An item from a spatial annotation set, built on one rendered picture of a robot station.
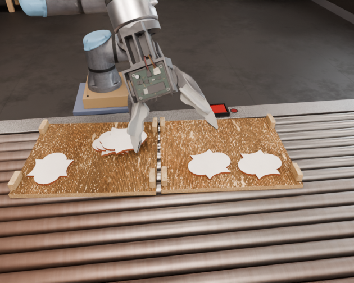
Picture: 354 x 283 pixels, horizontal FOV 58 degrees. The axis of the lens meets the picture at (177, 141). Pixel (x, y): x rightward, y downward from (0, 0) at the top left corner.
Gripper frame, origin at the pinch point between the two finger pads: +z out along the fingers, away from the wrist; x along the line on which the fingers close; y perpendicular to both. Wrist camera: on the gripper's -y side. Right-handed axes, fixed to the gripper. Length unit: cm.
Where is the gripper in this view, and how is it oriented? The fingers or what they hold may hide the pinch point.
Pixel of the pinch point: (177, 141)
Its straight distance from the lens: 56.5
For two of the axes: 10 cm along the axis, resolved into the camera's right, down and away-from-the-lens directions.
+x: 9.4, -2.8, -1.9
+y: -1.4, 1.9, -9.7
